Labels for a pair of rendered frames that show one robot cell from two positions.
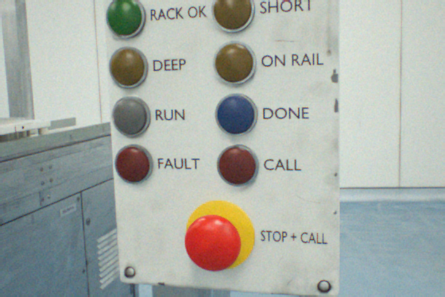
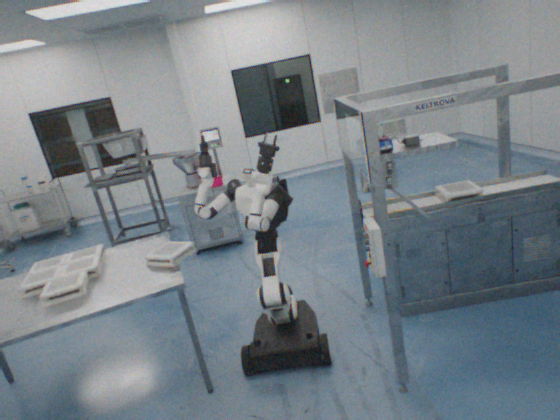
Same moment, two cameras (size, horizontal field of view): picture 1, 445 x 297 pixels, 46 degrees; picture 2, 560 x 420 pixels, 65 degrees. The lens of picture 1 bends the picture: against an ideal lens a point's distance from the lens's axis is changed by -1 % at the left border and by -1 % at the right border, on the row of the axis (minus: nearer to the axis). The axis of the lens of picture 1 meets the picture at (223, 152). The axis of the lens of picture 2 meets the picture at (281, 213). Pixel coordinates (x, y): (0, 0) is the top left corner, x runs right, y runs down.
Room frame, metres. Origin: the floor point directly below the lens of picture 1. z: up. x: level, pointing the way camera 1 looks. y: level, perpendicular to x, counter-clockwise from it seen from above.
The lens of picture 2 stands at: (-0.44, -1.87, 1.89)
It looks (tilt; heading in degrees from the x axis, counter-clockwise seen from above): 18 degrees down; 78
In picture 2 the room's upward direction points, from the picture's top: 12 degrees counter-clockwise
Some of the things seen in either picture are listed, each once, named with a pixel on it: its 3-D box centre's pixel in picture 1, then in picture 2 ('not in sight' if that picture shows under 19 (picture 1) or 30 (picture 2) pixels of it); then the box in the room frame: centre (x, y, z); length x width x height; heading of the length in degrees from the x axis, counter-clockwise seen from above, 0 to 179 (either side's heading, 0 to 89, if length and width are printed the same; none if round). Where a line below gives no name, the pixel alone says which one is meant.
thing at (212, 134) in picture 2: not in sight; (215, 153); (0.06, 3.42, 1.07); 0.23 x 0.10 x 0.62; 173
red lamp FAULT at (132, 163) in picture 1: (133, 164); not in sight; (0.39, 0.07, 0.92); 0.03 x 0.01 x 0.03; 75
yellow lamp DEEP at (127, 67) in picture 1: (127, 67); not in sight; (0.39, 0.07, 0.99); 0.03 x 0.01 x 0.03; 75
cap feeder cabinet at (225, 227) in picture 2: not in sight; (212, 214); (-0.17, 3.30, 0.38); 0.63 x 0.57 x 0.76; 173
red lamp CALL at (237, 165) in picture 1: (237, 165); not in sight; (0.37, -0.01, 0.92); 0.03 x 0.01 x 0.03; 75
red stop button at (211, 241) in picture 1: (218, 237); not in sight; (0.37, 0.01, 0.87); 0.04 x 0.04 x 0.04; 75
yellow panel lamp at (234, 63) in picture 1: (234, 63); not in sight; (0.37, -0.01, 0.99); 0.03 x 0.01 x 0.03; 75
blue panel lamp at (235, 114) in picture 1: (235, 114); not in sight; (0.37, -0.01, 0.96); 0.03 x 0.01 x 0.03; 75
